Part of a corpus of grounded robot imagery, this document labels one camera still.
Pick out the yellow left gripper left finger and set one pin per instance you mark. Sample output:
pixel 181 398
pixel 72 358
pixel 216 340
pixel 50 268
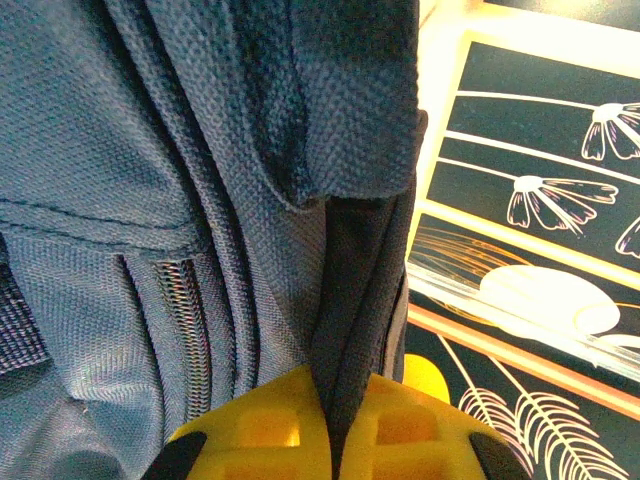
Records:
pixel 260 440

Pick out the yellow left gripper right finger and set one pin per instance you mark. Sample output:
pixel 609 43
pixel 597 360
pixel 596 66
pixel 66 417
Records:
pixel 410 440

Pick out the aluminium frame post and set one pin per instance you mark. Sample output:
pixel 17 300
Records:
pixel 620 355

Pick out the navy blue backpack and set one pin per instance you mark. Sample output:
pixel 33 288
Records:
pixel 150 150

